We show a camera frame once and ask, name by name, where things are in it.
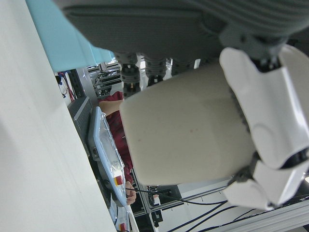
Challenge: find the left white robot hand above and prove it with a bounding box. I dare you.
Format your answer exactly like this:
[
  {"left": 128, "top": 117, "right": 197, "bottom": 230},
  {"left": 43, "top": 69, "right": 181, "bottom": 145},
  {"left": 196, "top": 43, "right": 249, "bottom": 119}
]
[{"left": 53, "top": 0, "right": 309, "bottom": 211}]

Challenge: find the blue-framed wrapped teach pendant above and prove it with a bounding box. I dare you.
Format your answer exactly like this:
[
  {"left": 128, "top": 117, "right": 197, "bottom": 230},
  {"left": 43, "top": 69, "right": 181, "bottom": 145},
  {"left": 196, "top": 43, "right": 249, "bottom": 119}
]
[
  {"left": 110, "top": 205, "right": 136, "bottom": 232},
  {"left": 87, "top": 106, "right": 132, "bottom": 208}
]

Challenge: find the person in red shirt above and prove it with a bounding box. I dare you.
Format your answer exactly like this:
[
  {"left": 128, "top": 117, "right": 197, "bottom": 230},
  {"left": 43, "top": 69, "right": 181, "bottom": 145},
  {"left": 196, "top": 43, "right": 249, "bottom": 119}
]
[{"left": 98, "top": 91, "right": 138, "bottom": 206}]

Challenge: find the silver aluminium frame beam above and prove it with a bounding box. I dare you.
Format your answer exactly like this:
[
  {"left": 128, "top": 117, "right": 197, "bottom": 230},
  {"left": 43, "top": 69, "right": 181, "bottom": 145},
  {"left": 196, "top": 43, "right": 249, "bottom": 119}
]
[{"left": 212, "top": 198, "right": 309, "bottom": 232}]

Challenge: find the grey ribbed box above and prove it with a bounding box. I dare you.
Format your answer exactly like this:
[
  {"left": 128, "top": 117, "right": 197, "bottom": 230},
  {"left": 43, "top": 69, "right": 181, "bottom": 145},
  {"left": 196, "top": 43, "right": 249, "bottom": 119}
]
[{"left": 67, "top": 96, "right": 94, "bottom": 136}]

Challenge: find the beige paper cup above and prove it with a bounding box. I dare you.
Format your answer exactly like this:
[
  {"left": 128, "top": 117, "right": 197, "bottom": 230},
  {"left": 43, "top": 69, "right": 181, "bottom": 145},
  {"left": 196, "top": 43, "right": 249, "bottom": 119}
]
[{"left": 119, "top": 65, "right": 256, "bottom": 186}]

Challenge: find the light blue plastic box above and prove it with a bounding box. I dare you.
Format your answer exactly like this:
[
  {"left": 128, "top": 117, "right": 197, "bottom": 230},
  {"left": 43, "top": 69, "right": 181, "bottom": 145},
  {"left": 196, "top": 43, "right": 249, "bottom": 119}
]
[{"left": 25, "top": 0, "right": 115, "bottom": 73}]

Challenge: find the thin black cable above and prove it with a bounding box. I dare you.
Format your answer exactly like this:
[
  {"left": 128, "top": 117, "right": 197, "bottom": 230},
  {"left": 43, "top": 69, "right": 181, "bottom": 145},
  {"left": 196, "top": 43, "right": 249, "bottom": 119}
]
[{"left": 125, "top": 187, "right": 232, "bottom": 206}]

